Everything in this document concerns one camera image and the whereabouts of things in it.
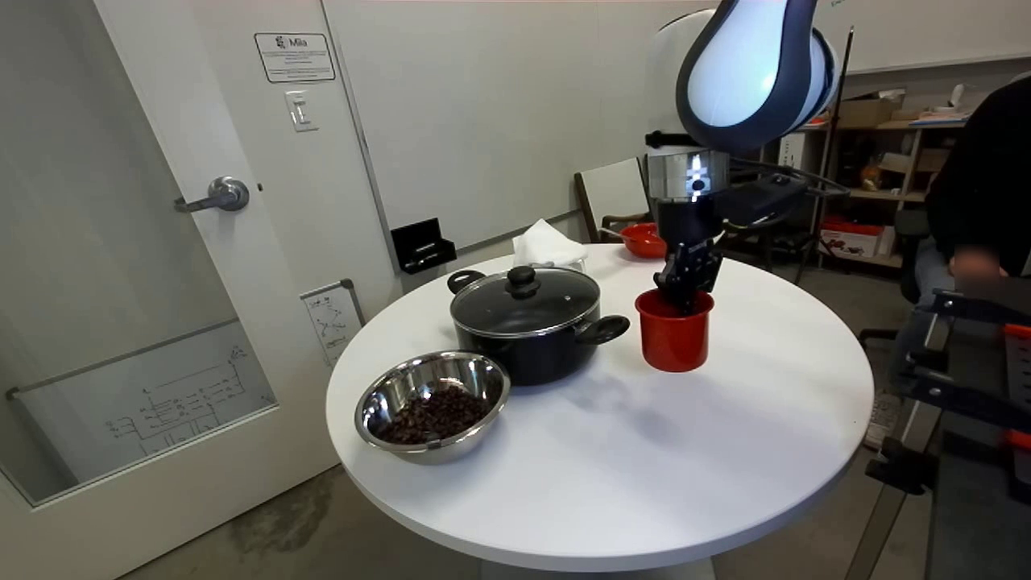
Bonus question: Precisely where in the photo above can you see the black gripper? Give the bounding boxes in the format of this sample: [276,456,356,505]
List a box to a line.
[643,150,806,314]

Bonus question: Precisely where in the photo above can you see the black cooking pot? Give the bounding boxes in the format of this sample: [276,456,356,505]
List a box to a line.
[446,264,632,388]

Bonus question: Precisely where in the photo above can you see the coffee beans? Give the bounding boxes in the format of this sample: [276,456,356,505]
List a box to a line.
[379,388,490,446]

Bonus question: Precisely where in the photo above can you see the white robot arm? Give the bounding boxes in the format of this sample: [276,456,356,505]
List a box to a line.
[646,0,833,314]

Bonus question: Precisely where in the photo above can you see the white door with handle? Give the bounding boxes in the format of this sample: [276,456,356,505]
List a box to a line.
[0,0,388,580]

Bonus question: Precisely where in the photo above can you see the white folded napkin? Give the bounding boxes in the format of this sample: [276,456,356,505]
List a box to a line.
[511,221,587,268]

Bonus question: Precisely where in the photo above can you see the black workbench cart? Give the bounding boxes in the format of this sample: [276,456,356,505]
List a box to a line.
[845,279,1031,580]

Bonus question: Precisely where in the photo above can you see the wall light switch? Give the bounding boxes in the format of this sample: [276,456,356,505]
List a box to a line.
[282,90,319,133]

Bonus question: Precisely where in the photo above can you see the black wall holder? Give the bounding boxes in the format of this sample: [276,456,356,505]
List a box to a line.
[392,221,458,275]

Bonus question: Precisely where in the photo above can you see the wall label sign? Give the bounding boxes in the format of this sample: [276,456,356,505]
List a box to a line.
[253,32,334,83]

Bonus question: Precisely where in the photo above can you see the red plate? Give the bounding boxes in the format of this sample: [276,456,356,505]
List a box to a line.
[621,223,665,257]

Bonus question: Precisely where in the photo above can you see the white round table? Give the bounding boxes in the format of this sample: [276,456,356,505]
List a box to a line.
[324,262,872,574]

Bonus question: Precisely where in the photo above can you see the person's hand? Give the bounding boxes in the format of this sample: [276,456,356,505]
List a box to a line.
[947,253,1008,279]

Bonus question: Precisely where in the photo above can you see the person in black clothes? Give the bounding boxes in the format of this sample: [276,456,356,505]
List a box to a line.
[914,79,1031,310]

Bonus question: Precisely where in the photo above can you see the small whiteboard sign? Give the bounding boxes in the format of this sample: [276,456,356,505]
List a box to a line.
[298,282,363,364]

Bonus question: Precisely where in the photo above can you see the storage shelf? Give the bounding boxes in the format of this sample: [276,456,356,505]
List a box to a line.
[798,60,1025,270]

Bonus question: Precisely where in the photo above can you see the silver bowl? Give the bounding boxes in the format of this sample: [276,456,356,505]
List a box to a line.
[354,352,511,463]

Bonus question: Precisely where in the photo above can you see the orange-red cup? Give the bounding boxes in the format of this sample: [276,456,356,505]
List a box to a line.
[634,291,711,370]

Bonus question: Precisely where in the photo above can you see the glass pot lid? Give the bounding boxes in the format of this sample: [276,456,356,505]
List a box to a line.
[446,264,600,339]

